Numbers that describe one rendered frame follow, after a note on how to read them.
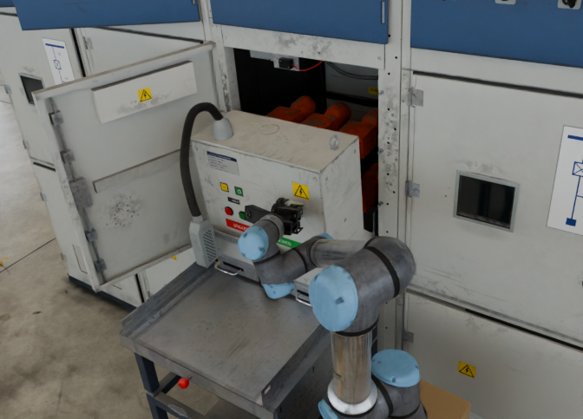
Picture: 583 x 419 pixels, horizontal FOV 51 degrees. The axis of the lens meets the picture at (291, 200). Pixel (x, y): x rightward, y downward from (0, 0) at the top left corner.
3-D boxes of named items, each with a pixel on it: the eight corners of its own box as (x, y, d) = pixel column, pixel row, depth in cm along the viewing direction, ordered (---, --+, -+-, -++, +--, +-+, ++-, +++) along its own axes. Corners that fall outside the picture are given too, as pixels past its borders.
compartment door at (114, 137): (88, 284, 219) (27, 88, 181) (234, 216, 250) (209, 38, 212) (95, 293, 214) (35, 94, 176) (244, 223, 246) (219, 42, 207)
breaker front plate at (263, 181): (330, 299, 196) (317, 174, 170) (215, 256, 221) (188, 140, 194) (331, 297, 197) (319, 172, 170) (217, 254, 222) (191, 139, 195)
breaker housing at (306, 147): (333, 297, 197) (320, 171, 169) (215, 254, 222) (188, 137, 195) (402, 213, 230) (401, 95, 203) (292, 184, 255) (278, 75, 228)
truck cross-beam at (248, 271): (337, 312, 197) (337, 299, 194) (211, 264, 225) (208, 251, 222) (345, 303, 201) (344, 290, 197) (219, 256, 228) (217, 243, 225)
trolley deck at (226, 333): (275, 426, 170) (273, 411, 167) (122, 345, 201) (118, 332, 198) (385, 288, 216) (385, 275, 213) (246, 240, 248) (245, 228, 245)
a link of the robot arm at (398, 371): (431, 399, 154) (430, 363, 147) (390, 428, 149) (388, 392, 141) (398, 370, 163) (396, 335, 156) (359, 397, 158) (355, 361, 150)
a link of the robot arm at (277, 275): (311, 282, 156) (296, 243, 155) (275, 303, 152) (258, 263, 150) (298, 279, 164) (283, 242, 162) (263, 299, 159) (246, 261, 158)
